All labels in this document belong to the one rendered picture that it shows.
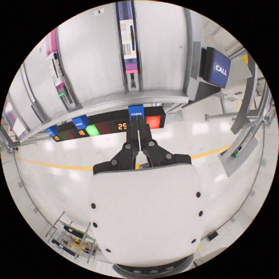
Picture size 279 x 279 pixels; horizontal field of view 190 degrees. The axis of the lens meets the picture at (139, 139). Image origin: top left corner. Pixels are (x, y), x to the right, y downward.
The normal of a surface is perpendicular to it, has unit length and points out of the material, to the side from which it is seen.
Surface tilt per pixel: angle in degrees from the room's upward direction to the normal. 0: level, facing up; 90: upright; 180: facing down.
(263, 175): 90
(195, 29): 48
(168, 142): 0
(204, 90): 90
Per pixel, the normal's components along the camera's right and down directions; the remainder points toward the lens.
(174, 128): 0.01, 0.11
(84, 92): 0.09, 0.80
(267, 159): -0.99, 0.11
